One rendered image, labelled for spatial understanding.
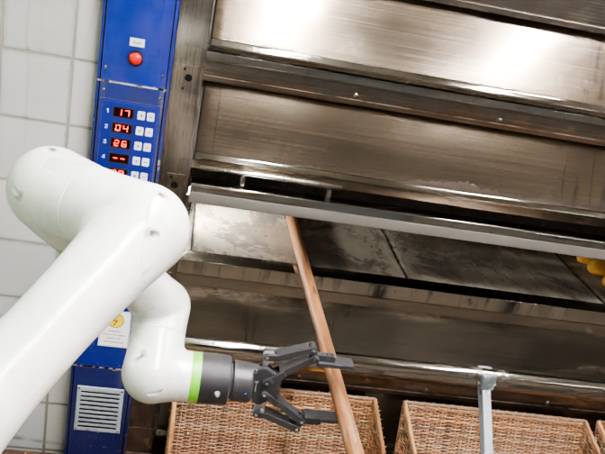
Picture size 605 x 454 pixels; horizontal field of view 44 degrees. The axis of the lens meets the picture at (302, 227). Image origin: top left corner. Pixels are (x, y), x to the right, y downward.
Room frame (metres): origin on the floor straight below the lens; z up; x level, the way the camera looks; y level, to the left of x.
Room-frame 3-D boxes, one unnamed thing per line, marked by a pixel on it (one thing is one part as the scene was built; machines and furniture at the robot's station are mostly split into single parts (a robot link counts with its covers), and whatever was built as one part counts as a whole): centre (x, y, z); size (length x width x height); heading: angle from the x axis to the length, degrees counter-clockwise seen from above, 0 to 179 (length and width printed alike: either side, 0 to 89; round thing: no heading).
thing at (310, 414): (1.23, -0.11, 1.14); 0.07 x 0.03 x 0.01; 100
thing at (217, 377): (1.19, 0.10, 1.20); 0.12 x 0.06 x 0.09; 10
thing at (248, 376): (1.20, 0.03, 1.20); 0.09 x 0.07 x 0.08; 100
